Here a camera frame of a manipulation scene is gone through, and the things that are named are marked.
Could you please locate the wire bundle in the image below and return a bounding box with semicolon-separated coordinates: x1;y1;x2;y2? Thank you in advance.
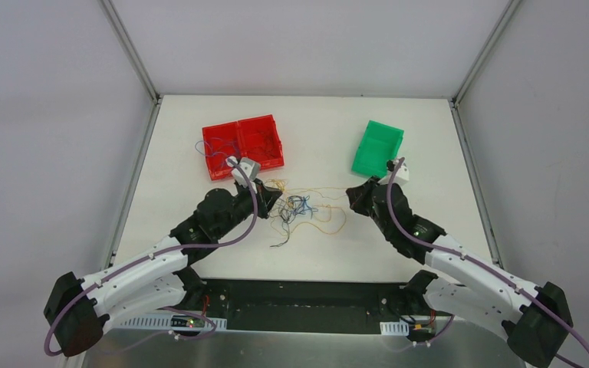
266;177;349;249

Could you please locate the black wire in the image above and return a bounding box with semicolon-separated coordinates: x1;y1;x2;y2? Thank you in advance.
248;129;281;159

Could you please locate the blue wire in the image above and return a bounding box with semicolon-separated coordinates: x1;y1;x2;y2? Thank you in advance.
195;136;242;166

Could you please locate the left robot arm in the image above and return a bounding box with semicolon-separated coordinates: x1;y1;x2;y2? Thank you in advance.
43;179;282;357

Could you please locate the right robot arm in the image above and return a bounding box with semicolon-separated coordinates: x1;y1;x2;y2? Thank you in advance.
346;176;574;367

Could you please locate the green bin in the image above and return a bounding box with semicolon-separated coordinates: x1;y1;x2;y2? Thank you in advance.
351;120;404;178

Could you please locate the red double bin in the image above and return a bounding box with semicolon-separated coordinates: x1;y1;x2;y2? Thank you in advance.
202;115;285;181

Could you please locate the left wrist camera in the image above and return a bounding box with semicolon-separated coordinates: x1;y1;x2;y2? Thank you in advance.
225;156;261;189

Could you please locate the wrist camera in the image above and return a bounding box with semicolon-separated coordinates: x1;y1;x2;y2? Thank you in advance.
225;156;261;189
383;158;410;186

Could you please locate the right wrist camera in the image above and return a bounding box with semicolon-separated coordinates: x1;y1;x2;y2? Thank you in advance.
383;158;410;186

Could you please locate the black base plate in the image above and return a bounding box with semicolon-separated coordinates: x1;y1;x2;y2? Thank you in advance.
175;278;432;334

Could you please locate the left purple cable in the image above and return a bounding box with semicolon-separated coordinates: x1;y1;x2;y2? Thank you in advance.
44;156;260;357

